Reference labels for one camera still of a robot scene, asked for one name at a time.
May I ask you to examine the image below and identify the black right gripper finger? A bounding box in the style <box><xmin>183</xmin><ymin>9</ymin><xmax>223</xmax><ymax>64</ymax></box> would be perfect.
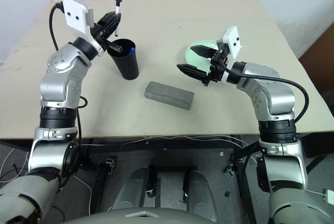
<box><xmin>190</xmin><ymin>45</ymin><xmax>218</xmax><ymax>59</ymax></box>
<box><xmin>176</xmin><ymin>63</ymin><xmax>210</xmax><ymax>84</ymax></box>

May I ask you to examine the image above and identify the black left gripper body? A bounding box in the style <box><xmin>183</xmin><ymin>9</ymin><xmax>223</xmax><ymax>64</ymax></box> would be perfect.
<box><xmin>91</xmin><ymin>21</ymin><xmax>111</xmax><ymax>50</ymax></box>

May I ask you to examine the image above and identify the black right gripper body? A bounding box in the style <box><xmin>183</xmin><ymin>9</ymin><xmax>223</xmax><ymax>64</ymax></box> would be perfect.
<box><xmin>201</xmin><ymin>49</ymin><xmax>228</xmax><ymax>87</ymax></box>

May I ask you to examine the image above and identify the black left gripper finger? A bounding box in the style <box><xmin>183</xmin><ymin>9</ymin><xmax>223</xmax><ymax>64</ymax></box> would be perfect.
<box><xmin>105</xmin><ymin>40</ymin><xmax>124</xmax><ymax>53</ymax></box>
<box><xmin>98</xmin><ymin>11</ymin><xmax>123</xmax><ymax>38</ymax></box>

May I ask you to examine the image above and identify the pale green plate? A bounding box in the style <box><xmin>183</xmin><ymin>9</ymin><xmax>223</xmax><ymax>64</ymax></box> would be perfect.
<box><xmin>184</xmin><ymin>40</ymin><xmax>219</xmax><ymax>73</ymax></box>

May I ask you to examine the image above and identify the grey glasses case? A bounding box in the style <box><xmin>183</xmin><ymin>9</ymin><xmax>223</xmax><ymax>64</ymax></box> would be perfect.
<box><xmin>144</xmin><ymin>80</ymin><xmax>195</xmax><ymax>111</ymax></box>

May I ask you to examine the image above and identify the black plastic cup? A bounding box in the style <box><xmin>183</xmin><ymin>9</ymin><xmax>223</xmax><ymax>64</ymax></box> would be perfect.
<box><xmin>106</xmin><ymin>39</ymin><xmax>140</xmax><ymax>81</ymax></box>

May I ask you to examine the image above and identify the metal floor latch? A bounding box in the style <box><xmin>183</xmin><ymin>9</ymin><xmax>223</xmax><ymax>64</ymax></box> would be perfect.
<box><xmin>105</xmin><ymin>158</ymin><xmax>117</xmax><ymax>174</ymax></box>
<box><xmin>225</xmin><ymin>160</ymin><xmax>237</xmax><ymax>178</ymax></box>

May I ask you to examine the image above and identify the brown board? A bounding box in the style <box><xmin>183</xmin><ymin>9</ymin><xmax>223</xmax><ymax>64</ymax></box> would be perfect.
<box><xmin>297</xmin><ymin>22</ymin><xmax>334</xmax><ymax>89</ymax></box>

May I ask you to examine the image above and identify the grey rounded robot leg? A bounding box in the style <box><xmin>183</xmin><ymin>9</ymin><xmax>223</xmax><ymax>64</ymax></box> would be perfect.
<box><xmin>111</xmin><ymin>167</ymin><xmax>158</xmax><ymax>216</ymax></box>
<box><xmin>183</xmin><ymin>170</ymin><xmax>219</xmax><ymax>222</ymax></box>

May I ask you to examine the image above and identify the grey robot torso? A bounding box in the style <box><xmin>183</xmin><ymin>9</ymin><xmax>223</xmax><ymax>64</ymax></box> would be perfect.
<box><xmin>64</xmin><ymin>206</ymin><xmax>219</xmax><ymax>224</ymax></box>

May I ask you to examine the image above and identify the white small device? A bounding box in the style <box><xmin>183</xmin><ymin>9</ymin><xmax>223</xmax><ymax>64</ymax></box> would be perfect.
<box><xmin>321</xmin><ymin>188</ymin><xmax>334</xmax><ymax>204</ymax></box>

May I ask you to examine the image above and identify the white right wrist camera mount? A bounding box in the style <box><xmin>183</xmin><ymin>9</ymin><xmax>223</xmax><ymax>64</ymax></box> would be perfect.
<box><xmin>216</xmin><ymin>25</ymin><xmax>244</xmax><ymax>82</ymax></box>

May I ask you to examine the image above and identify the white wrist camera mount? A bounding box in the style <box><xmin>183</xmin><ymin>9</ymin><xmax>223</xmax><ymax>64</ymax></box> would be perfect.
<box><xmin>216</xmin><ymin>25</ymin><xmax>244</xmax><ymax>82</ymax></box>
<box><xmin>62</xmin><ymin>0</ymin><xmax>104</xmax><ymax>56</ymax></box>

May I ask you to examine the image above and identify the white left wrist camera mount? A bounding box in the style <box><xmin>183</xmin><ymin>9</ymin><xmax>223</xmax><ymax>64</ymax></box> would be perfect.
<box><xmin>62</xmin><ymin>0</ymin><xmax>104</xmax><ymax>56</ymax></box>

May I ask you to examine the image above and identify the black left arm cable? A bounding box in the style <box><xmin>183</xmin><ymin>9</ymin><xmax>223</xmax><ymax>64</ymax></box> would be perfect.
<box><xmin>49</xmin><ymin>1</ymin><xmax>89</xmax><ymax>147</ymax></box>

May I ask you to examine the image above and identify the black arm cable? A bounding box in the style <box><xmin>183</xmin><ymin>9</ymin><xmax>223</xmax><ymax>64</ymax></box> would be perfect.
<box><xmin>220</xmin><ymin>61</ymin><xmax>310</xmax><ymax>224</ymax></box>
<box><xmin>49</xmin><ymin>1</ymin><xmax>89</xmax><ymax>147</ymax></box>

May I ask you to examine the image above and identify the thin white wire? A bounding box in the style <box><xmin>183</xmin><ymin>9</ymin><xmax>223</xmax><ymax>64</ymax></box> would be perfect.
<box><xmin>78</xmin><ymin>134</ymin><xmax>253</xmax><ymax>149</ymax></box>

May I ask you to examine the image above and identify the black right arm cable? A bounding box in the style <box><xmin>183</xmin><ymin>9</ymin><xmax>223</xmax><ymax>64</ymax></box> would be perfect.
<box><xmin>220</xmin><ymin>61</ymin><xmax>310</xmax><ymax>224</ymax></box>

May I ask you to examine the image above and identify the black table frame beam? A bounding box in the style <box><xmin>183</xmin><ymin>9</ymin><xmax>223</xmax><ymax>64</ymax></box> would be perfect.
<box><xmin>78</xmin><ymin>136</ymin><xmax>253</xmax><ymax>156</ymax></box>

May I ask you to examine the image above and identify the tangled white floor wire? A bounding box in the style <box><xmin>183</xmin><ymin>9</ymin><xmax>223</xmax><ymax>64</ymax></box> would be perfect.
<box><xmin>0</xmin><ymin>147</ymin><xmax>30</xmax><ymax>183</ymax></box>

